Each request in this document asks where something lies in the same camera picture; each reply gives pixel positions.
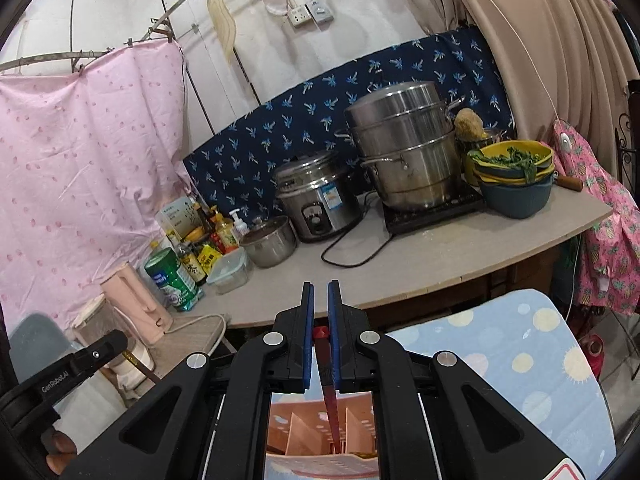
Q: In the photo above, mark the beige curtain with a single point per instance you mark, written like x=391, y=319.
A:
x=550, y=50

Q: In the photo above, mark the green tin can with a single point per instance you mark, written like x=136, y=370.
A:
x=172, y=280

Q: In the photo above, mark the dark sauce bottle yellow label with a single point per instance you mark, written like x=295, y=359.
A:
x=192, y=267

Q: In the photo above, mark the tan loofah sponge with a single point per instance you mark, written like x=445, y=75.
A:
x=468, y=123

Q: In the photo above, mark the yellow bowl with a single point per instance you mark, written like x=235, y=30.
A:
x=500, y=172

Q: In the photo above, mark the person's left hand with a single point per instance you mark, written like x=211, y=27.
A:
x=59, y=452

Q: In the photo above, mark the stainless steel steamer pot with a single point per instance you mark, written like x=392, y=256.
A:
x=405, y=155

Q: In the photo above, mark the clear pump bottle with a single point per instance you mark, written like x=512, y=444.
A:
x=240, y=227

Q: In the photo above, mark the blue plastic basin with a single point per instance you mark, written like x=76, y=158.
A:
x=515, y=197

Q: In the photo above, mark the black induction cooker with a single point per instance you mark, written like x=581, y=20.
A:
x=430, y=217

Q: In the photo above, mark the white countertop blender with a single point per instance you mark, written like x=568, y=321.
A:
x=107, y=320

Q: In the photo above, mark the clear plastic food container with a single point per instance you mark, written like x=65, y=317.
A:
x=227, y=272

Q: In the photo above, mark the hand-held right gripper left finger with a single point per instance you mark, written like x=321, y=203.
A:
x=307, y=340

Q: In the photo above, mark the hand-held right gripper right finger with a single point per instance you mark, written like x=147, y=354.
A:
x=334, y=340

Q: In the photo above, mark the navy floral cloth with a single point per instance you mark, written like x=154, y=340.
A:
x=300, y=110

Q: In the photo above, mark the yellow seasoning packet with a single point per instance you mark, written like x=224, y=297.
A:
x=209, y=261

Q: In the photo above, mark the small pot with glass lid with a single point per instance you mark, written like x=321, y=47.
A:
x=270, y=245

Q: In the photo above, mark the blue planet print tablecloth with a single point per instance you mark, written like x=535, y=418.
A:
x=525, y=360

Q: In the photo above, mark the metal curtain rail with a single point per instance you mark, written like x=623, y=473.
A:
x=50, y=57

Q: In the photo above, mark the white carton box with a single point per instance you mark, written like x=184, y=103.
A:
x=175, y=217

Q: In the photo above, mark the stainless steel rice cooker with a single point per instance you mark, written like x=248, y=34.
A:
x=315, y=195

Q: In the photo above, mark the beige wooden board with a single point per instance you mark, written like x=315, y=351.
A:
x=222, y=25

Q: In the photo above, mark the pink electric kettle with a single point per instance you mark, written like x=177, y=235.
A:
x=135, y=300

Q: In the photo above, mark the bunch of chopsticks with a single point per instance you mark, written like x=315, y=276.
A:
x=332, y=420

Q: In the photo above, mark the red plastic stool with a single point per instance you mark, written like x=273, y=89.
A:
x=595, y=355

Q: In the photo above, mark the pink perforated utensil holder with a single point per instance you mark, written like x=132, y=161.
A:
x=295, y=425

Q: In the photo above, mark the pink dotted curtain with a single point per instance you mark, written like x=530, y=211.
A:
x=90, y=160

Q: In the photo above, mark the white wall socket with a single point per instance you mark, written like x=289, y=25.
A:
x=299, y=16

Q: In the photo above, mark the leafy greens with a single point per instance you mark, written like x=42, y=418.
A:
x=510, y=157

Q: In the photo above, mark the pink pineapple print apron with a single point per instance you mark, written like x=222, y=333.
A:
x=607, y=240

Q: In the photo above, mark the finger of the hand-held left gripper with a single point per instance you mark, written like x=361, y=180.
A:
x=90, y=360

